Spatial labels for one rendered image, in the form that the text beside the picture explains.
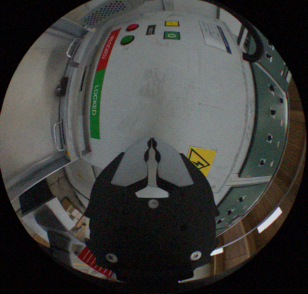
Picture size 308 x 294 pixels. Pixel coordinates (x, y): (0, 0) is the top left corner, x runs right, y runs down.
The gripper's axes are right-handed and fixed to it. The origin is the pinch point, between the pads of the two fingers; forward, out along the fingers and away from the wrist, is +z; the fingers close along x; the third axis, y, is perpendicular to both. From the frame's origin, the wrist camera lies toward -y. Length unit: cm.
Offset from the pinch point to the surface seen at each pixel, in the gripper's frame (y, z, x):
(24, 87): -18.8, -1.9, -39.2
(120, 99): -5.1, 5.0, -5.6
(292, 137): -42, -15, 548
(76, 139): 1.2, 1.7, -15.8
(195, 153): 2.4, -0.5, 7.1
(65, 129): 1.4, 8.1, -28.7
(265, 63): -46, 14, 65
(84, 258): 203, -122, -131
